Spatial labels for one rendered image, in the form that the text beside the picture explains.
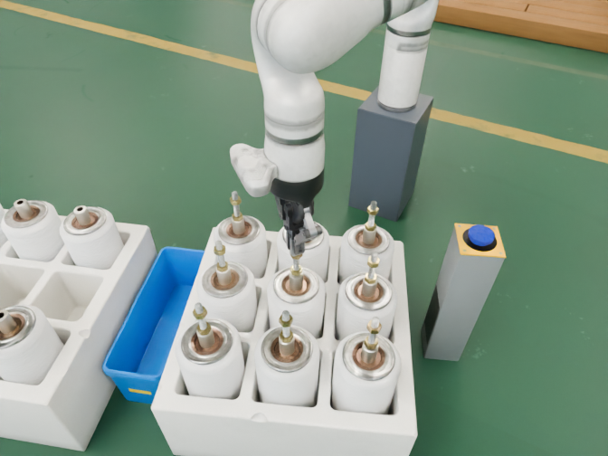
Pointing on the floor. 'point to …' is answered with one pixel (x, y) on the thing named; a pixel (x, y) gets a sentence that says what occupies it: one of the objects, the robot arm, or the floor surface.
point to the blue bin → (152, 325)
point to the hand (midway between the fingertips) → (295, 241)
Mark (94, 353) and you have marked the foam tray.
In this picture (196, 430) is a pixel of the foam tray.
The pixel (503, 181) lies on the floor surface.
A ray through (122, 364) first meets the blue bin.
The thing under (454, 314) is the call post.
